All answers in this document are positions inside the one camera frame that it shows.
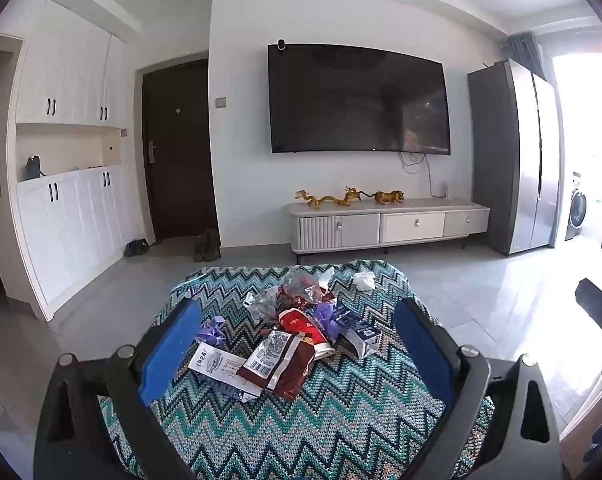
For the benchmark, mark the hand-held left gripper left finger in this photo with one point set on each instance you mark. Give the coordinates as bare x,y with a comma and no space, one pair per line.
166,360

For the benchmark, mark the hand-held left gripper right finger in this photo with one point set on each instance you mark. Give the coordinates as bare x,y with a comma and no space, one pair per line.
421,355

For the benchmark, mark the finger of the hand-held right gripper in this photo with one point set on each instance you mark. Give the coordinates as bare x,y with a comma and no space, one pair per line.
591,302

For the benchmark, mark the white paper packet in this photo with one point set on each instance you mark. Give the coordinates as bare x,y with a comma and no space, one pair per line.
216,364

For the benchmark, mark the dark blue carton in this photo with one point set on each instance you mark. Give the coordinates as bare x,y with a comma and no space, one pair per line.
358,332

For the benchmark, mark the silver foil wrapper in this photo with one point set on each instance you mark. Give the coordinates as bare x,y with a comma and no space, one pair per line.
263,307

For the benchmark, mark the maroon white snack bag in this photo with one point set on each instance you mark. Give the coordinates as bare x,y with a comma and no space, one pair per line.
281,365

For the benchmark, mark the red white paper cup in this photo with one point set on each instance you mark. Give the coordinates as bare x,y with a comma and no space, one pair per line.
303,330

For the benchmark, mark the clear plastic bag red print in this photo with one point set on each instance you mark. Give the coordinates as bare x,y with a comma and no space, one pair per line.
301,285

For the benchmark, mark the purple wrapper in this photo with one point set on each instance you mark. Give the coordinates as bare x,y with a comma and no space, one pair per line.
212,331
326,320

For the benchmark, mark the white crumpled tissue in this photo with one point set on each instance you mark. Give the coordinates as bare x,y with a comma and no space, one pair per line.
365,280

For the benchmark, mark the washing machine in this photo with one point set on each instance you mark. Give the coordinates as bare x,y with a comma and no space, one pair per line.
577,207

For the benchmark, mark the zigzag knitted blanket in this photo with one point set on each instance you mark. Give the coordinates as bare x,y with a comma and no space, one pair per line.
331,410

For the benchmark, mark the dark shoe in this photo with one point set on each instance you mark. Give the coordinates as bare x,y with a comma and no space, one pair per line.
130,249
142,246

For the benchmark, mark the brown boot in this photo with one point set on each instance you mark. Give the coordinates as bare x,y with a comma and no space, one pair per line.
212,244
199,247

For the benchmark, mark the white television stand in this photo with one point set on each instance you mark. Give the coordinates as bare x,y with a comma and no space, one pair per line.
381,225

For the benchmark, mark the golden tiger figurine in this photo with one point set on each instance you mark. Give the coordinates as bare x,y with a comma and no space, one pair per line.
388,197

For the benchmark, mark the grey steel refrigerator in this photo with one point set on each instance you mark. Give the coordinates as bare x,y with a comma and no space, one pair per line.
511,160

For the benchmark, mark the golden dragon figurine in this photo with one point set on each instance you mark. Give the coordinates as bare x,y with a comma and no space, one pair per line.
316,199
352,194

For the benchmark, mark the dark brown door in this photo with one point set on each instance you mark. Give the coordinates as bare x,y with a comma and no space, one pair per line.
178,150

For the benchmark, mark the black bag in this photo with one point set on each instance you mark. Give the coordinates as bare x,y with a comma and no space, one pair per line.
33,169

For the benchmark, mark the grey blue curtain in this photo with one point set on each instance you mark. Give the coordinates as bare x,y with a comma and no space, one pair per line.
526,55

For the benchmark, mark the white wall plug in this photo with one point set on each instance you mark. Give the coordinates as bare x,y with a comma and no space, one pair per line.
444,190

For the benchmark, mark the black wall television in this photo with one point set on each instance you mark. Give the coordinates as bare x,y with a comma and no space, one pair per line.
356,100

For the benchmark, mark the grey wall switch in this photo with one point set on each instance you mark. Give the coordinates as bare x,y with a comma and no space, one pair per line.
221,102

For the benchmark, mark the white wall cabinet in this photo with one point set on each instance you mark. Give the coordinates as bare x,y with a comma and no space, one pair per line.
71,85

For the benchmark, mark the small camera on television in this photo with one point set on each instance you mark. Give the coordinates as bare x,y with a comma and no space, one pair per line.
281,45

